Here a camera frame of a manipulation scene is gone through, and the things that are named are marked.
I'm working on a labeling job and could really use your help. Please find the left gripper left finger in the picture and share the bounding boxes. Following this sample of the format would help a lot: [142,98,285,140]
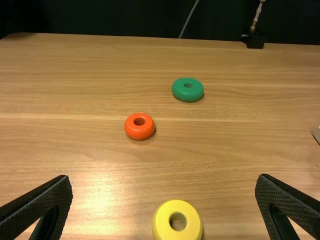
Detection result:
[0,174,73,240]

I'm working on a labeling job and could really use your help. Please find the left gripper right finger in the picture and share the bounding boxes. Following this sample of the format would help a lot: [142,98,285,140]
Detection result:
[254,173,320,240]

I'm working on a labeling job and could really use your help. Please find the wooden peg base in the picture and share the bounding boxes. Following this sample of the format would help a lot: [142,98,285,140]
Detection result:
[311,126,320,146]

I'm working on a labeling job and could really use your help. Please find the black clamp stand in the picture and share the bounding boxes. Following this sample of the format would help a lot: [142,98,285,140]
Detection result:
[241,0,267,50]

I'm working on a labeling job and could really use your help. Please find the orange ring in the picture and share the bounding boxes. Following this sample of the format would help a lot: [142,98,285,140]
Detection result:
[123,112,156,141]

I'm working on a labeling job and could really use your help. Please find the yellow ring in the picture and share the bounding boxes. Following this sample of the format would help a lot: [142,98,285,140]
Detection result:
[151,199,204,240]

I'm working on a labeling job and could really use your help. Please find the dark green ring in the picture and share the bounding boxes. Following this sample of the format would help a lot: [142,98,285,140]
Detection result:
[171,77,205,103]

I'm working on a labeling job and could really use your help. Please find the grey cable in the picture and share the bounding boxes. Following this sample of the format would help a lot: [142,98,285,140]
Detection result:
[178,0,201,40]

